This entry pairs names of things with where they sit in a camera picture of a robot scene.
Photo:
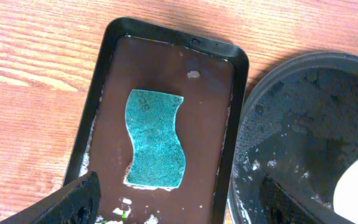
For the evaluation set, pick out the green scrubbing sponge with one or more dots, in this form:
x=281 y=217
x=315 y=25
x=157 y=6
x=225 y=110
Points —
x=158 y=158

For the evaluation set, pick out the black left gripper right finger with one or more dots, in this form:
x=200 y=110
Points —
x=281 y=207

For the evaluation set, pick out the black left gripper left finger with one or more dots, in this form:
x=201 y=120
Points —
x=77 y=202

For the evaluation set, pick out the black rectangular water tray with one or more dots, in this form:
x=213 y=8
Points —
x=210 y=76

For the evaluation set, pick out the black round tray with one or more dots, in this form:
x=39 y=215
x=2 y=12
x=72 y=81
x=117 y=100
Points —
x=300 y=124

